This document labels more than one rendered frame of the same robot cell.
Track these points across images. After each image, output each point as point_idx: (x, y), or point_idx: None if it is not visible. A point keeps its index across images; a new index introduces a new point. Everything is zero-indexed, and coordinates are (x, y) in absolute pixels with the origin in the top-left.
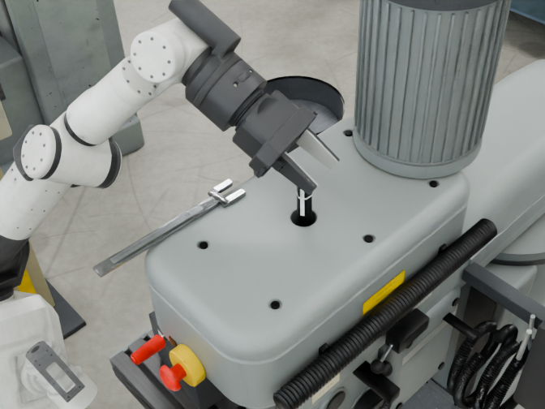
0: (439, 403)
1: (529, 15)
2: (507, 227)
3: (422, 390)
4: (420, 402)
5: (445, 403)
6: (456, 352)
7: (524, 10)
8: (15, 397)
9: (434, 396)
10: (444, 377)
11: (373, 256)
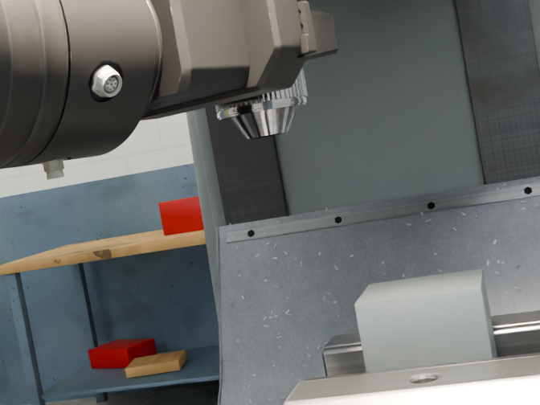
0: (492, 227)
1: (189, 378)
2: None
3: (434, 236)
4: (449, 267)
5: (505, 211)
6: (459, 2)
7: (178, 378)
8: None
9: (469, 221)
10: (464, 145)
11: None
